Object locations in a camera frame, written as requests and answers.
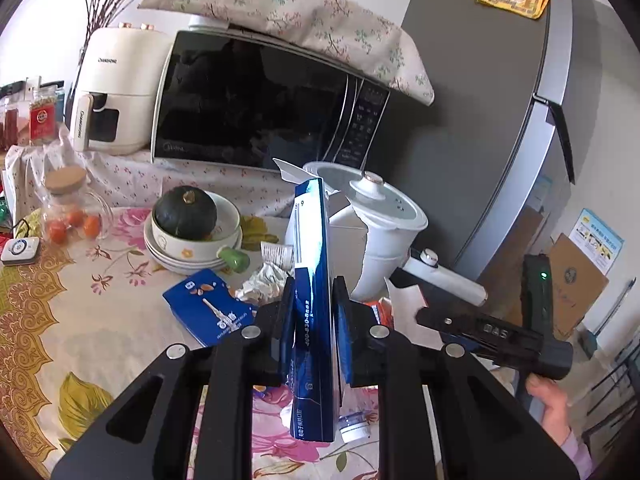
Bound grey refrigerator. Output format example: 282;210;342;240
400;0;577;282

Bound flat blue milk carton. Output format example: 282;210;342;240
162;268;262;349

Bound tall dark blue carton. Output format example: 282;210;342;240
272;158;352;444

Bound small-flower white cloth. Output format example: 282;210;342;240
5;144;301;222

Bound glass jar with cork lid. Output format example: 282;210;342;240
42;165;114;245

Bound white flower bowl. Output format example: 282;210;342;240
149;191;243;261

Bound red spice jar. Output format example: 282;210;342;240
28;85;57;147

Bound brown cardboard box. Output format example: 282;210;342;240
542;232;609;339

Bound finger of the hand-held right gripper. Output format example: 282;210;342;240
415;308;541;350
467;344;541;370

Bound floral cover cloth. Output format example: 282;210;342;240
137;0;436;107

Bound white plate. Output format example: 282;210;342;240
144;227;236;277

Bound white round-button device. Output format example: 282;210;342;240
0;236;41;266

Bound pink floral tablecloth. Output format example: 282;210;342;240
0;204;401;480

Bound crumpled white paper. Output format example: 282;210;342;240
235;262;296;307

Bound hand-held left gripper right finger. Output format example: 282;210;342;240
332;276;582;480

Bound black metal chair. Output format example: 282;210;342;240
580;327;640;443

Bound dried branches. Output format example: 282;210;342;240
77;0;153;63

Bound black microwave oven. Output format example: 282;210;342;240
151;29;392;174

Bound printed receipt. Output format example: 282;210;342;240
260;241;296;281

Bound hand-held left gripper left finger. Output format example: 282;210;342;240
50;276;297;480

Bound white pot with handle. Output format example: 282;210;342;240
302;161;489;307

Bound dark green squash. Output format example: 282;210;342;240
152;185;219;239

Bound blue wall poster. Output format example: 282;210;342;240
570;207;625;277

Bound white air fryer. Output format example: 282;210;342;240
71;22;174;156

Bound person's right hand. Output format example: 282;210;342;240
527;376;572;441

